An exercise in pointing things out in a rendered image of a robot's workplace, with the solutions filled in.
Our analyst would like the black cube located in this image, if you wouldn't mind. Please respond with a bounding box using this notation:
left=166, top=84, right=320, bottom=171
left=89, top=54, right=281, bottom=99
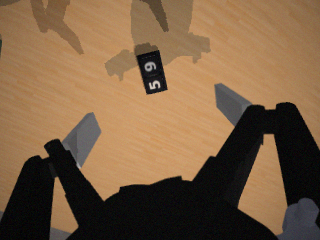
left=145, top=73, right=164, bottom=94
left=140, top=55, right=160, bottom=77

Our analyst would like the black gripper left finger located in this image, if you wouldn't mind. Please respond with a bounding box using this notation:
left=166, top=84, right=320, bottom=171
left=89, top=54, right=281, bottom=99
left=0, top=112, right=128, bottom=240

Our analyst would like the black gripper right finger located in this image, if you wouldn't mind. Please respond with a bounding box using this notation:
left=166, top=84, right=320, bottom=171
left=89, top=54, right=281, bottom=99
left=161, top=83, right=320, bottom=240

